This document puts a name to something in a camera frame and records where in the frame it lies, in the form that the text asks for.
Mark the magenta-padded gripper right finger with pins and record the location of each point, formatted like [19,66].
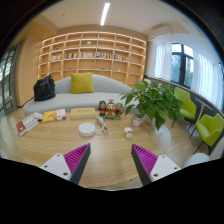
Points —
[164,166]

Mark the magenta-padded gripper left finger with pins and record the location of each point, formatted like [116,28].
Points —
[56,165]

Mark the white charger with orange rim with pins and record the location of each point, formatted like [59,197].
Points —
[128,132]

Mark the round white power strip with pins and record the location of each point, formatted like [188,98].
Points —
[87,129]

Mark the small white paper pack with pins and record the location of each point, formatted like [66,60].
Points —
[38,115]

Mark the small white jar pink label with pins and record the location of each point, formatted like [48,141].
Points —
[136,120]

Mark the large yellow book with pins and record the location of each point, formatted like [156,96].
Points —
[82,112]

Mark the lime green chair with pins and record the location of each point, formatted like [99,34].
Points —
[186,105]
[210,128]

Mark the green potted plant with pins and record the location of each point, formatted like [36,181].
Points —
[155,101]

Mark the grey curved sofa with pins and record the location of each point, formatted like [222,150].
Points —
[66,100]

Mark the colourful three-figure figurine set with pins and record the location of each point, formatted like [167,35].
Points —
[110,109]

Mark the black bag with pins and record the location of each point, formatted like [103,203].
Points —
[44,88]

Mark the yellow cushion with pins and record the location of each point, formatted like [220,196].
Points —
[82,83]

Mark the white sheer curtain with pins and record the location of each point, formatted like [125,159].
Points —
[163,61]
[206,78]

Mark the dark-framed window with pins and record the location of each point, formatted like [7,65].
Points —
[182,65]

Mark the wooden shelf unit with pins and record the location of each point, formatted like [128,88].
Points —
[91,55]

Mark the white air conditioner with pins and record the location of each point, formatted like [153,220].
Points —
[161,31]

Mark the long ceiling light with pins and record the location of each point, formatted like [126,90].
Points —
[105,14]

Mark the glass door with dark frame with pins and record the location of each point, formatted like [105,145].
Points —
[10,80]

